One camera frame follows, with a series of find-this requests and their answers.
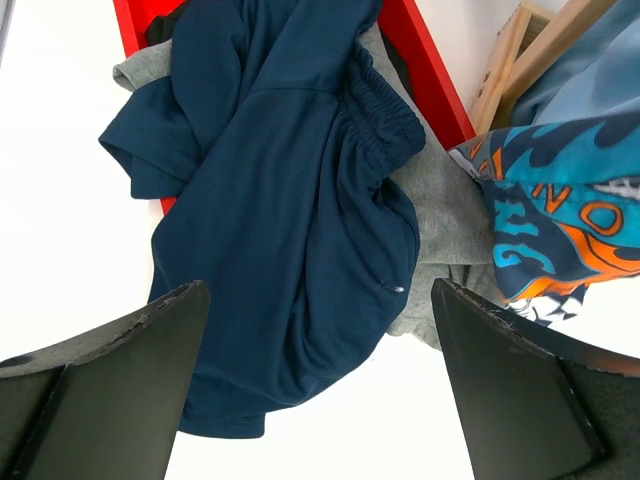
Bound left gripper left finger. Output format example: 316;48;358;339
1;281;210;480

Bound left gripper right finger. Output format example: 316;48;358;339
431;279;639;480

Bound colourful patterned shorts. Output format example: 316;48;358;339
449;111;639;326

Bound navy blue shorts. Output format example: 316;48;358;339
99;1;425;439

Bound black shorts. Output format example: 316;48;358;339
145;2;415;100

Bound light blue shorts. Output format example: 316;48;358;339
510;0;639;126

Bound wooden clothes rack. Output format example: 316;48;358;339
469;0;615;134

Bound red plastic bin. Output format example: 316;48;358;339
99;1;470;225

